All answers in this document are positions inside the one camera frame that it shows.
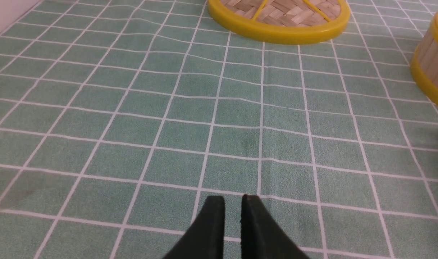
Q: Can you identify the yellow bamboo steamer basket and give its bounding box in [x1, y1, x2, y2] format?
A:
[410, 12, 438, 106]

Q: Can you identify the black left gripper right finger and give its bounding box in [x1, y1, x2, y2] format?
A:
[241, 195, 309, 259]

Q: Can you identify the green checkered tablecloth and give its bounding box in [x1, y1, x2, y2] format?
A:
[0, 0, 438, 259]

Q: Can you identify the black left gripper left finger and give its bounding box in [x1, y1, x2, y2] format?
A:
[164, 196, 225, 259]

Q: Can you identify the yellow bamboo steamer lid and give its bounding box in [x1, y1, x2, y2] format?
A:
[207, 0, 351, 45]

